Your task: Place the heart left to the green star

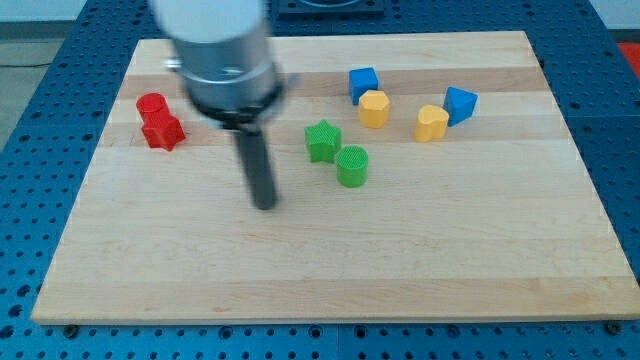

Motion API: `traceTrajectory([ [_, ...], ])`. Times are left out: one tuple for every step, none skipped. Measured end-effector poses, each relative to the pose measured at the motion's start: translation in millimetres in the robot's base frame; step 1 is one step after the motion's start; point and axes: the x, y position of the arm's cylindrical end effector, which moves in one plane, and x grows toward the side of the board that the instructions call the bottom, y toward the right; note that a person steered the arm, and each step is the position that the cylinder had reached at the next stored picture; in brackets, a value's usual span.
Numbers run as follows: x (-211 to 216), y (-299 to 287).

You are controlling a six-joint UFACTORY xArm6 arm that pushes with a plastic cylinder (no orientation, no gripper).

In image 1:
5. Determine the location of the green cylinder block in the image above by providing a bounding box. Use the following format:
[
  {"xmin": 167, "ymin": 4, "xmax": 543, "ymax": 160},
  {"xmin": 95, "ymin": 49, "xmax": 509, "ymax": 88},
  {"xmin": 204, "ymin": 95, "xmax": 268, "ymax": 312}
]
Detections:
[{"xmin": 336, "ymin": 145, "xmax": 369, "ymax": 188}]

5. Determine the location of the red star block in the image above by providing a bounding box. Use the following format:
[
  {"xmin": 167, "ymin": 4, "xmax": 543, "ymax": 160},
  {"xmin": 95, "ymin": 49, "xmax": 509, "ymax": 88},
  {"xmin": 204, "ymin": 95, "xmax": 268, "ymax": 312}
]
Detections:
[{"xmin": 141, "ymin": 115, "xmax": 186, "ymax": 151}]

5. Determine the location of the yellow hexagon block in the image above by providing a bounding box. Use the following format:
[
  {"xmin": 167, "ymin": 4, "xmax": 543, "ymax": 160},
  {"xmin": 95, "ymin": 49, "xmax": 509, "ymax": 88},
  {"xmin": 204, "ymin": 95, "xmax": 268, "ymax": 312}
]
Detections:
[{"xmin": 358, "ymin": 90, "xmax": 391, "ymax": 129}]

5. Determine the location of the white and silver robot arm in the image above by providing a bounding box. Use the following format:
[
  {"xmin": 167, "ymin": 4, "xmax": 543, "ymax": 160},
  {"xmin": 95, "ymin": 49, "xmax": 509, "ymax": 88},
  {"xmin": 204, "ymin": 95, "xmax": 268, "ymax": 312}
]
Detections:
[{"xmin": 149, "ymin": 0, "xmax": 286, "ymax": 210}]

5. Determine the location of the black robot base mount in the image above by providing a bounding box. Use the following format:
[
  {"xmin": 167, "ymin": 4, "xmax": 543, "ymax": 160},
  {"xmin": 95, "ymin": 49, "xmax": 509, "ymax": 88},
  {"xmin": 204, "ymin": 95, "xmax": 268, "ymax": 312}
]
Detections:
[{"xmin": 271, "ymin": 0, "xmax": 386, "ymax": 18}]

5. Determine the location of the yellow heart block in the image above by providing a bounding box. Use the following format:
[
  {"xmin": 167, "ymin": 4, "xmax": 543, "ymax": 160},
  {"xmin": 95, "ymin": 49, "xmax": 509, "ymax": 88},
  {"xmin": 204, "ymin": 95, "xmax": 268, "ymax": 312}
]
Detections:
[{"xmin": 414, "ymin": 105, "xmax": 449, "ymax": 142}]

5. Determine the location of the green star block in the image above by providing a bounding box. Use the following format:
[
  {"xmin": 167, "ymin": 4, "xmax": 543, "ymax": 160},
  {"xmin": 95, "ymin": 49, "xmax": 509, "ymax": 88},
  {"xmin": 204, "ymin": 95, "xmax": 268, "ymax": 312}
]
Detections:
[{"xmin": 304, "ymin": 119, "xmax": 342, "ymax": 163}]

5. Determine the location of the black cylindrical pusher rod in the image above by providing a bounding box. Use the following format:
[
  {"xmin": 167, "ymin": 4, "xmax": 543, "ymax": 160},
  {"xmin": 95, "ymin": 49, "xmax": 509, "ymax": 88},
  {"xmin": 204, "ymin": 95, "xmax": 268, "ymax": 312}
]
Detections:
[{"xmin": 234, "ymin": 125, "xmax": 278, "ymax": 210}]

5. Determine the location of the blue cube block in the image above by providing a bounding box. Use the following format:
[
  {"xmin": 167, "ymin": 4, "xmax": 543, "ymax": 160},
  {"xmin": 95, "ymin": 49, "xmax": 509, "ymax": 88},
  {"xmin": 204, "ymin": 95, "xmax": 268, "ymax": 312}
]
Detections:
[{"xmin": 349, "ymin": 67, "xmax": 379, "ymax": 106}]

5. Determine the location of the wooden board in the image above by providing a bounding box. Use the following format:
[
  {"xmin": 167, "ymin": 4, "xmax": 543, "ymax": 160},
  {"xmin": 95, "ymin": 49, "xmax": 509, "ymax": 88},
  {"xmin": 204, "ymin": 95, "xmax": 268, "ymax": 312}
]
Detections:
[{"xmin": 32, "ymin": 31, "xmax": 639, "ymax": 325}]

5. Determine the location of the blue triangle block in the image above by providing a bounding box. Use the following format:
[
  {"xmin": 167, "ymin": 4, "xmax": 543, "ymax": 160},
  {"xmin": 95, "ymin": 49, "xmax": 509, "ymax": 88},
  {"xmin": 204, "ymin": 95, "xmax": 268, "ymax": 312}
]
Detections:
[{"xmin": 443, "ymin": 87, "xmax": 478, "ymax": 127}]

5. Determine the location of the red cylinder block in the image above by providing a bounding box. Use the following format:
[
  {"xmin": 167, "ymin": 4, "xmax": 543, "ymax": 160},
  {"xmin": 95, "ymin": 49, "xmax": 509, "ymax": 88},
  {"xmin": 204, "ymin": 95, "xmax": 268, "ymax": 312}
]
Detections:
[{"xmin": 136, "ymin": 93, "xmax": 170, "ymax": 123}]

